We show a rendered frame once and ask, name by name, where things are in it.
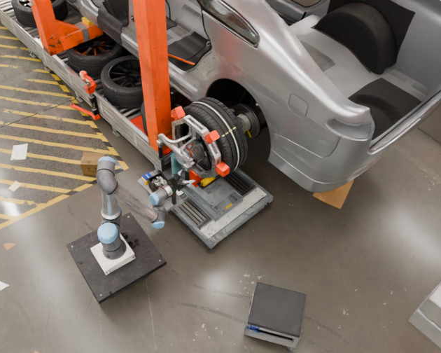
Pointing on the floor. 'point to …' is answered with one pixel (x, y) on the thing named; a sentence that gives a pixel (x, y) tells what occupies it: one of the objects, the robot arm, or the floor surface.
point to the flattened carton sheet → (337, 195)
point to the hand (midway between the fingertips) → (189, 174)
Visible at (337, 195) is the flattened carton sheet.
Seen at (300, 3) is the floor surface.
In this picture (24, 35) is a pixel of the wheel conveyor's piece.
